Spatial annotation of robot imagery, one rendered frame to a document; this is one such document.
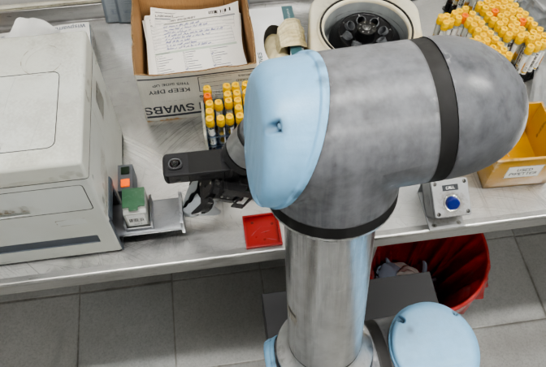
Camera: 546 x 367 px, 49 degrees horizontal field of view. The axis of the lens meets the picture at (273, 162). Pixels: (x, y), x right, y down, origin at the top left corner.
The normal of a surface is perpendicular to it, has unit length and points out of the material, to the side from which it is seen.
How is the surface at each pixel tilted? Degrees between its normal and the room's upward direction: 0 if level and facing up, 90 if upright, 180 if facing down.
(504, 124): 59
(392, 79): 12
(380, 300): 4
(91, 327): 0
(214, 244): 0
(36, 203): 90
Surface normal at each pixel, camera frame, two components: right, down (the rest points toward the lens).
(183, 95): 0.14, 0.82
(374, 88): 0.05, -0.33
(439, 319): 0.15, -0.51
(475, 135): 0.23, 0.39
